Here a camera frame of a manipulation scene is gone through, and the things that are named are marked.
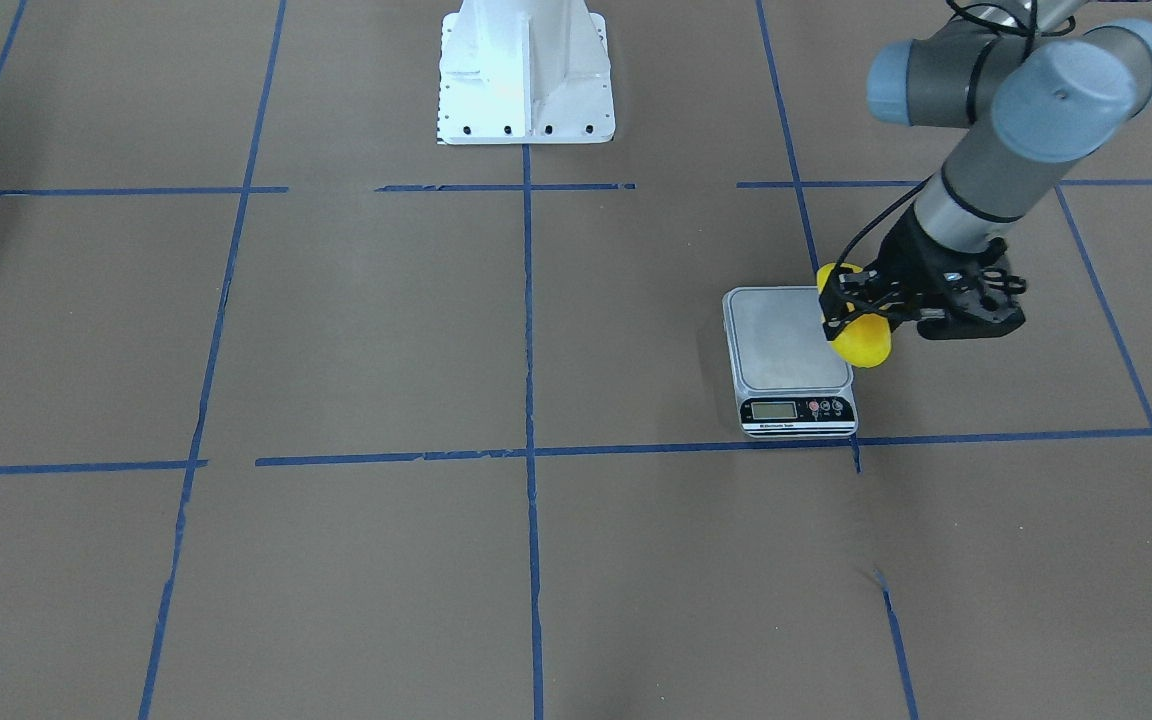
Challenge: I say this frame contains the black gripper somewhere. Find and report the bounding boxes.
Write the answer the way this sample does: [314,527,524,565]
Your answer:
[818,211,1009,343]

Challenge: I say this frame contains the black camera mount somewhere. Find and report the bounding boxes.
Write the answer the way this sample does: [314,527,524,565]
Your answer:
[916,265,1029,341]

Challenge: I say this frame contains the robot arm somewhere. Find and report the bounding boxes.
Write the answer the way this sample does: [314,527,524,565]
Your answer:
[818,1,1152,347]

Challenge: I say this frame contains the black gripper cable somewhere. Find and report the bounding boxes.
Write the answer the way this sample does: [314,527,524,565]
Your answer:
[836,175,937,291]

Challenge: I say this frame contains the yellow mango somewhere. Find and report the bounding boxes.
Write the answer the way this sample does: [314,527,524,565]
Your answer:
[814,263,893,367]

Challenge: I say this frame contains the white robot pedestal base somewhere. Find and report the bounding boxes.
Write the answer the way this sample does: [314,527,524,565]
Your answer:
[435,1,617,146]

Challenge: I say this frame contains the silver digital kitchen scale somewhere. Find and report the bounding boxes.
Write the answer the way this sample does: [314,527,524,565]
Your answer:
[722,286,859,439]

